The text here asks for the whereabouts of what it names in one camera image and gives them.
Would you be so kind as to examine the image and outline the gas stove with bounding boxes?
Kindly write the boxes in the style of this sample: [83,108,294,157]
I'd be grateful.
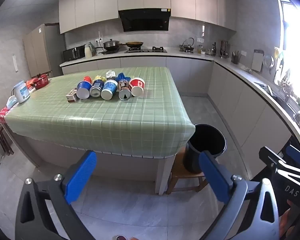
[125,46,168,54]

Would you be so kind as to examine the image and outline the round metal strainer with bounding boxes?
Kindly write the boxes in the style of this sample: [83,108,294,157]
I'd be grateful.
[263,54,275,69]

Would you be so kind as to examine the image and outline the black range hood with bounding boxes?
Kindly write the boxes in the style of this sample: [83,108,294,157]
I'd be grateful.
[118,8,171,32]

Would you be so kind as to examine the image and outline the red packets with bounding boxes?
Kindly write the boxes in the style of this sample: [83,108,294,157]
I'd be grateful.
[0,107,11,125]

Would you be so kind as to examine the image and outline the black microwave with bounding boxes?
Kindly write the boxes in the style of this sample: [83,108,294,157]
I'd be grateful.
[63,46,86,62]

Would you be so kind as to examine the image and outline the person's right hand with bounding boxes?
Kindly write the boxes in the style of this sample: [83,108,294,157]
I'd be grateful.
[279,209,295,240]

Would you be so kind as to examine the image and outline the red and white milk carton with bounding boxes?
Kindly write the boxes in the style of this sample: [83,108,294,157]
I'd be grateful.
[66,87,78,103]

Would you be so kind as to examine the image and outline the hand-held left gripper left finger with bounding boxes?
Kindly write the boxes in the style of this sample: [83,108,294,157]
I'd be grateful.
[14,151,114,240]

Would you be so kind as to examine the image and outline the blue drink can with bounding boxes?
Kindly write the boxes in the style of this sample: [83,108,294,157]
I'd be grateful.
[89,79,105,98]

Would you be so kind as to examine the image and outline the pot with lid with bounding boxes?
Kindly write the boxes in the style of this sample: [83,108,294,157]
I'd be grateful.
[103,39,127,51]

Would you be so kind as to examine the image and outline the dark wooden stool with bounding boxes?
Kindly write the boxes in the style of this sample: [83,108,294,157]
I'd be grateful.
[0,127,15,156]

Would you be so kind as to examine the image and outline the red and white paper cup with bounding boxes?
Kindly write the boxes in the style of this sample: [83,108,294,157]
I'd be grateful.
[129,77,146,97]

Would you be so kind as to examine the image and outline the upper kitchen cabinets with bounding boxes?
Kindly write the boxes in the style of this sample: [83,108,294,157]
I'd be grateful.
[58,0,237,34]

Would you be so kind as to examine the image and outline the black trash bin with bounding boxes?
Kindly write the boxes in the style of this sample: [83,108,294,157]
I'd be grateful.
[183,124,227,174]

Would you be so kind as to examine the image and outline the black appliance front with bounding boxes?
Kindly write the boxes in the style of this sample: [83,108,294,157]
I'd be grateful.
[277,134,300,159]

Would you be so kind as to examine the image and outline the dark utensil holder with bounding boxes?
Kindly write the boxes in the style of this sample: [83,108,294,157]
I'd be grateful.
[231,50,241,65]

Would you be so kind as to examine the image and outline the window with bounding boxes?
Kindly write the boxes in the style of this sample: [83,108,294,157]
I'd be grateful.
[277,0,300,107]

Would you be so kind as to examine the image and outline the grey cutting board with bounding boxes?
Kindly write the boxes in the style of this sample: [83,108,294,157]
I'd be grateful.
[251,49,265,73]

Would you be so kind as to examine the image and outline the dark printed tube can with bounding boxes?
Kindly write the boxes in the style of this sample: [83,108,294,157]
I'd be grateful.
[118,79,131,101]

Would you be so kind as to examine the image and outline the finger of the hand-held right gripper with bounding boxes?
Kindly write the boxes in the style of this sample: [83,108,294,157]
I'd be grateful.
[286,144,300,170]
[259,146,287,172]

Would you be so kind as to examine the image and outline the blue patterned paper cup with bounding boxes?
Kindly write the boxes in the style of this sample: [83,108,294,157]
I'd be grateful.
[101,79,118,100]

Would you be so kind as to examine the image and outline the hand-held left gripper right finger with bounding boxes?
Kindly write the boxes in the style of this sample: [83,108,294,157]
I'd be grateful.
[199,151,282,240]

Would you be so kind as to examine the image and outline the green checked tablecloth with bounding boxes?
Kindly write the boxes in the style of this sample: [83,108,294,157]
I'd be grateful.
[5,67,196,159]

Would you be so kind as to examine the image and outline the white and blue container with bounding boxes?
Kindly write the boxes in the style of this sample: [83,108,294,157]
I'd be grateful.
[13,80,31,104]

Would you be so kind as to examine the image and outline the tall beige cabinet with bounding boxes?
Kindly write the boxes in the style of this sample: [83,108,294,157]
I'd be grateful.
[23,24,66,78]

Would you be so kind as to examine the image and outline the utensil rack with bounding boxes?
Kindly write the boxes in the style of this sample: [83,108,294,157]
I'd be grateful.
[219,40,229,59]

